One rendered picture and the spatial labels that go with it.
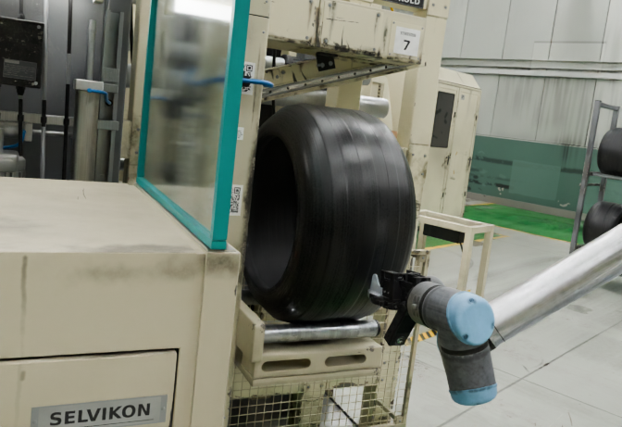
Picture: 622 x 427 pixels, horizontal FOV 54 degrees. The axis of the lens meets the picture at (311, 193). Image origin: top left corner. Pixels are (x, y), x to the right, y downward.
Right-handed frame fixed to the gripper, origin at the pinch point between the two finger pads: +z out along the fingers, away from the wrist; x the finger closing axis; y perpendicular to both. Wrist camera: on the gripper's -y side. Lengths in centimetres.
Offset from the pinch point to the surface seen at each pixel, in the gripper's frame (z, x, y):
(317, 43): 37, 1, 66
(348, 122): 8.6, 4.4, 40.9
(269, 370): 13.4, 19.8, -20.7
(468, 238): 210, -205, -7
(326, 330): 13.1, 5.1, -11.4
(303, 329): 13.3, 11.5, -10.9
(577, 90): 743, -902, 235
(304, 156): 5.3, 17.4, 31.7
